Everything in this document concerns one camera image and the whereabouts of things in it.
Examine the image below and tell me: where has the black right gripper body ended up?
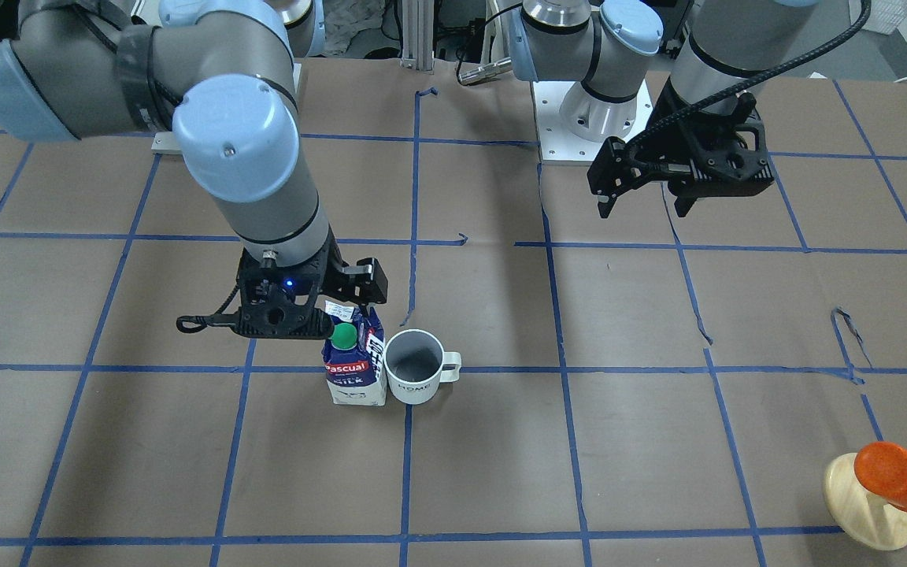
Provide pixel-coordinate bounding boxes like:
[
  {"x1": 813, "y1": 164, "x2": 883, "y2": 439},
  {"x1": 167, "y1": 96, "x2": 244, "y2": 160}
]
[{"x1": 235, "y1": 233, "x2": 388, "y2": 339}]

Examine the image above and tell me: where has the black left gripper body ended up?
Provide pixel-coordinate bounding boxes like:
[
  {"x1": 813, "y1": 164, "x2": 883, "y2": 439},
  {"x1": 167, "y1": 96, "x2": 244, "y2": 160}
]
[{"x1": 587, "y1": 92, "x2": 775, "y2": 198}]

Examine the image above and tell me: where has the blue white milk carton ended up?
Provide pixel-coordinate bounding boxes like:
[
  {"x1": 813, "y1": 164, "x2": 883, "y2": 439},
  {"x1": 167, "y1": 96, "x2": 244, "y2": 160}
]
[{"x1": 323, "y1": 301, "x2": 387, "y2": 406}]

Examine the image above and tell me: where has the white ceramic mug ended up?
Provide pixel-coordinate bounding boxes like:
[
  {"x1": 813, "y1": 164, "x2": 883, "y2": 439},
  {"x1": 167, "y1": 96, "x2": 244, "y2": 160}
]
[{"x1": 383, "y1": 329, "x2": 463, "y2": 405}]

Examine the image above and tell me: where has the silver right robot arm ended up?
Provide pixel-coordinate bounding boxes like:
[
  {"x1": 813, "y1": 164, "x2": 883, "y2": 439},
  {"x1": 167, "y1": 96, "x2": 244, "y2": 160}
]
[{"x1": 0, "y1": 1, "x2": 388, "y2": 339}]

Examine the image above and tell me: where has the orange cup on stand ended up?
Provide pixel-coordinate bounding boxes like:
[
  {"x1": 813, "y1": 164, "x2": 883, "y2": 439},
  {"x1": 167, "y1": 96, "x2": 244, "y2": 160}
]
[{"x1": 853, "y1": 441, "x2": 907, "y2": 513}]

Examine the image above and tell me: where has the wooden mug tree stand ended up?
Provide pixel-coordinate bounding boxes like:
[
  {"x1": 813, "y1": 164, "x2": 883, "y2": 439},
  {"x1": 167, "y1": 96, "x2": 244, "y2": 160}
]
[{"x1": 822, "y1": 452, "x2": 907, "y2": 551}]

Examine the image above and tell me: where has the aluminium frame post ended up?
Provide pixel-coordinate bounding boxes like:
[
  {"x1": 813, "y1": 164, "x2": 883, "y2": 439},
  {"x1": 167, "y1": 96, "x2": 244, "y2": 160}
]
[{"x1": 400, "y1": 0, "x2": 435, "y2": 74}]

